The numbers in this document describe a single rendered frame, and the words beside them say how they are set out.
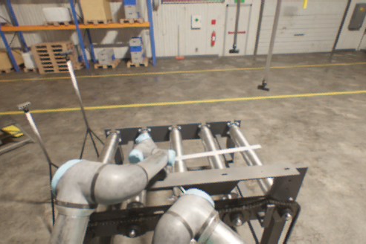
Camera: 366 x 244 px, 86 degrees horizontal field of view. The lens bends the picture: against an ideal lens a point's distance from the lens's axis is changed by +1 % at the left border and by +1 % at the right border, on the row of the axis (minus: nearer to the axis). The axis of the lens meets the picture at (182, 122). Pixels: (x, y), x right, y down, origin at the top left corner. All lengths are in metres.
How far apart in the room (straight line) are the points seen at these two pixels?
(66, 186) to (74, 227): 0.11
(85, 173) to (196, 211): 0.36
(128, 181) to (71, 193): 0.15
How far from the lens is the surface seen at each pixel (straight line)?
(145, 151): 0.97
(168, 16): 9.77
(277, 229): 1.57
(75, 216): 0.66
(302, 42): 11.94
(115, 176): 0.60
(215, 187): 1.16
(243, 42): 10.52
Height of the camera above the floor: 1.90
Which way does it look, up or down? 29 degrees down
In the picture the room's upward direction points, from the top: 1 degrees counter-clockwise
